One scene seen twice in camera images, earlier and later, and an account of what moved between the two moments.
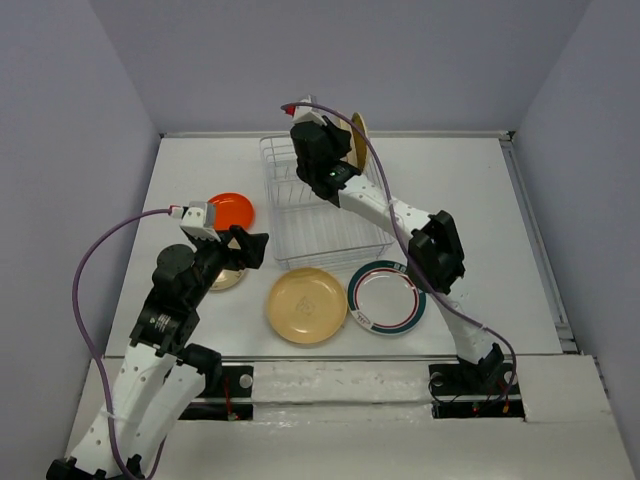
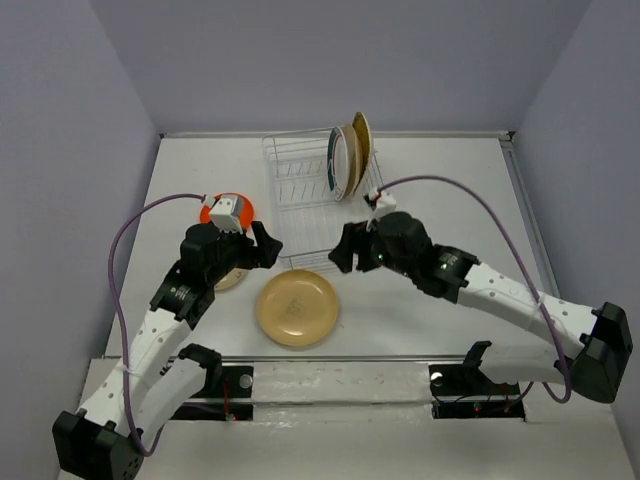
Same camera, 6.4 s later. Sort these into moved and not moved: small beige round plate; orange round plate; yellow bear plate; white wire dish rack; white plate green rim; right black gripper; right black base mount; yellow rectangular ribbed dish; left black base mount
Moved: white plate green rim; yellow bear plate; right black gripper
Not moved: right black base mount; left black base mount; orange round plate; white wire dish rack; yellow rectangular ribbed dish; small beige round plate
